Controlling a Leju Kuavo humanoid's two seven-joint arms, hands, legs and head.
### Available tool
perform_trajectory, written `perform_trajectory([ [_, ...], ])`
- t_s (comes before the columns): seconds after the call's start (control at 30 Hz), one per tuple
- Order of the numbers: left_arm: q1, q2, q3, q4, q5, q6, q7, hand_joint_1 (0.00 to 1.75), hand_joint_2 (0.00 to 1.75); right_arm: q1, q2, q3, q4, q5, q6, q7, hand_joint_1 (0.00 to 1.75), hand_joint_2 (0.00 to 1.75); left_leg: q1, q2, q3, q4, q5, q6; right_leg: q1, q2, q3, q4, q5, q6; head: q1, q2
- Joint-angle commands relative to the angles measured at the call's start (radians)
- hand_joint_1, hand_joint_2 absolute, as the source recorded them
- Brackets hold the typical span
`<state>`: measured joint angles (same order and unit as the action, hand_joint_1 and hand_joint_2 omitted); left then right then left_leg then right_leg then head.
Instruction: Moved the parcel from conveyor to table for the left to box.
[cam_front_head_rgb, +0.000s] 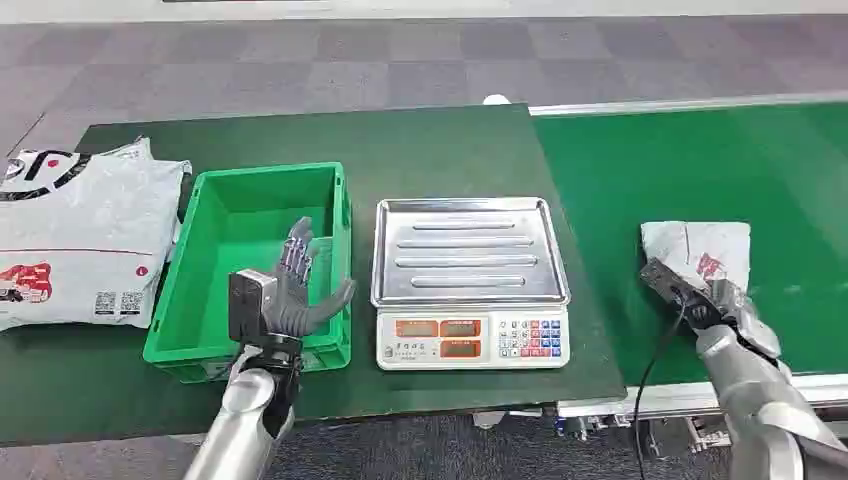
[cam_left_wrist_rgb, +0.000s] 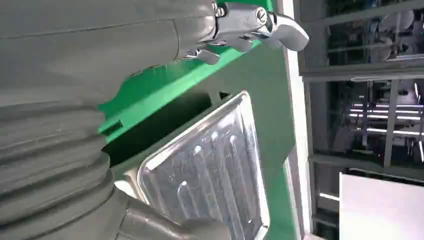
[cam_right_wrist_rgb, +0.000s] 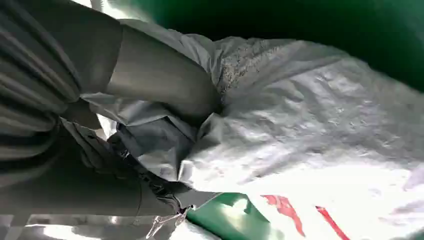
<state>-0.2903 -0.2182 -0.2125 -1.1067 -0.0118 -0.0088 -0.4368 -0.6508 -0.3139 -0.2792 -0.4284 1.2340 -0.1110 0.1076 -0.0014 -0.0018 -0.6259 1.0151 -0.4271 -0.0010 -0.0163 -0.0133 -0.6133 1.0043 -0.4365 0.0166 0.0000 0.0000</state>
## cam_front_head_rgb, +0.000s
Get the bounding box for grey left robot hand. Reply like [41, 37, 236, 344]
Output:
[264, 217, 357, 338]

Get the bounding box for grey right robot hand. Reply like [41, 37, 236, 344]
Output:
[702, 278, 783, 360]

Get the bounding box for small grey parcel red line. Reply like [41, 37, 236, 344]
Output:
[640, 221, 752, 294]

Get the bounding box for green plastic crate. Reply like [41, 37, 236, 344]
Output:
[142, 162, 353, 384]

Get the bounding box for green conveyor belt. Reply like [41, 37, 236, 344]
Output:
[531, 102, 848, 387]

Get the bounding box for white electronic scale steel tray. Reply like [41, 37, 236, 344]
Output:
[370, 196, 572, 372]

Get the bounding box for large grey printed parcel bag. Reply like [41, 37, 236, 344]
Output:
[0, 137, 193, 333]

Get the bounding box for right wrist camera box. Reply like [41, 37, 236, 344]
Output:
[639, 258, 713, 331]

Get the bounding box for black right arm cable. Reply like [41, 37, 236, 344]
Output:
[632, 301, 690, 480]

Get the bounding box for aluminium conveyor frame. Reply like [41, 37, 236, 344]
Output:
[528, 91, 848, 458]

